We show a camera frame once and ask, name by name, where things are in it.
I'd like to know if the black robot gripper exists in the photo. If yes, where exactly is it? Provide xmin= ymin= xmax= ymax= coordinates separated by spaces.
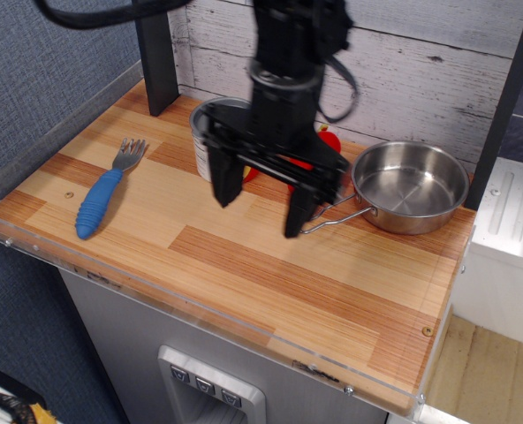
xmin=206 ymin=79 xmax=348 ymax=239

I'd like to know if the red yellow tin can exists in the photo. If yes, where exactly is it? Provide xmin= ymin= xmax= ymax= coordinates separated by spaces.
xmin=189 ymin=97 xmax=249 ymax=182

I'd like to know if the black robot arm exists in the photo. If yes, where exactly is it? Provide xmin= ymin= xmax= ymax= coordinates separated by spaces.
xmin=205 ymin=1 xmax=352 ymax=239

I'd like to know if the red bell pepper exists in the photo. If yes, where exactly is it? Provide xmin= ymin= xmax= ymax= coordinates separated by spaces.
xmin=289 ymin=125 xmax=341 ymax=170

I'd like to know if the small steel frying pan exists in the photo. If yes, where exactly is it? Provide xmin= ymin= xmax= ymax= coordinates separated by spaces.
xmin=301 ymin=140 xmax=470 ymax=235

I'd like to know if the grey toy fridge cabinet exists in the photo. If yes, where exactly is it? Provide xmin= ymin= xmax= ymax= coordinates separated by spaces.
xmin=61 ymin=271 xmax=388 ymax=423

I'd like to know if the silver dispenser button panel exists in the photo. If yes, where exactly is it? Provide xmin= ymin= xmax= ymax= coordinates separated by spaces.
xmin=157 ymin=345 xmax=268 ymax=423

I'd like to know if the white toy sink unit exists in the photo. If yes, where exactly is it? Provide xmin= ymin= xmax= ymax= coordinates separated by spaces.
xmin=451 ymin=158 xmax=523 ymax=343

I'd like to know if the clear acrylic table guard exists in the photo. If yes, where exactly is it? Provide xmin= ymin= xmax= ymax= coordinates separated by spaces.
xmin=0 ymin=84 xmax=474 ymax=415

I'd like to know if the yellow black object corner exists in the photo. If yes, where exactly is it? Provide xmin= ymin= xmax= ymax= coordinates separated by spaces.
xmin=0 ymin=371 xmax=59 ymax=424

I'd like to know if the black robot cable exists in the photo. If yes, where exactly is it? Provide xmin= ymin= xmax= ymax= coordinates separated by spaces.
xmin=316 ymin=48 xmax=360 ymax=125

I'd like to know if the dark grey left post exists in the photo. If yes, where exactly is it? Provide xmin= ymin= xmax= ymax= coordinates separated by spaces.
xmin=135 ymin=12 xmax=179 ymax=117

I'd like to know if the blue handled metal fork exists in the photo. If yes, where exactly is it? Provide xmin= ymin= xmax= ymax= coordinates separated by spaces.
xmin=75 ymin=139 xmax=147 ymax=239

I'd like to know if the dark grey vertical post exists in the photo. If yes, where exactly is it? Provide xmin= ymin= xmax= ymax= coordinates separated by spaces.
xmin=464 ymin=30 xmax=523 ymax=210

